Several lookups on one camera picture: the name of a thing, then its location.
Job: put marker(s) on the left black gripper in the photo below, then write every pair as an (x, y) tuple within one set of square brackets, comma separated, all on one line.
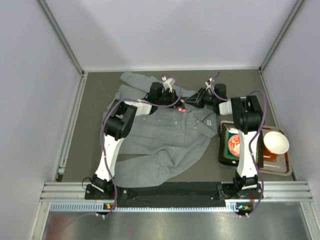
[(175, 100)]

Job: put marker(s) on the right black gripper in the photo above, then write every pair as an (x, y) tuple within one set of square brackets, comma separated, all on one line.
[(200, 97)]

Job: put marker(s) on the grey button-up shirt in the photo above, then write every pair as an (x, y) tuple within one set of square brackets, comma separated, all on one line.
[(162, 145)]

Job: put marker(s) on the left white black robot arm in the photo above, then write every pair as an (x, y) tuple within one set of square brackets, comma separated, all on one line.
[(117, 125)]

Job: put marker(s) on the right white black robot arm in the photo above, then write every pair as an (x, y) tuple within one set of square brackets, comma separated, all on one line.
[(248, 119)]

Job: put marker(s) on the black square plate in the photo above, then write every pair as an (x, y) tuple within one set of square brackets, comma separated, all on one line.
[(225, 158)]

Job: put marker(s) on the red white patterned dish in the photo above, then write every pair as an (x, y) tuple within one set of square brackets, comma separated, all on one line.
[(234, 143)]

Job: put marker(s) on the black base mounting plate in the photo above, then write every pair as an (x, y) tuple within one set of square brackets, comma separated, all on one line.
[(216, 190)]

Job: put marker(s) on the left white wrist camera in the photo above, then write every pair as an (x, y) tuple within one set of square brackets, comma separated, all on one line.
[(168, 84)]

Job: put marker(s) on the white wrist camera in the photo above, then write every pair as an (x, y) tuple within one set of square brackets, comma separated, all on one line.
[(208, 83), (168, 84)]

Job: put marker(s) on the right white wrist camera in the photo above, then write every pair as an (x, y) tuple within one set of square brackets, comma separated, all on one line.
[(208, 83)]

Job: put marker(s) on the grey slotted cable duct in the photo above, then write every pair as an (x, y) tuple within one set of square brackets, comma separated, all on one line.
[(101, 207)]

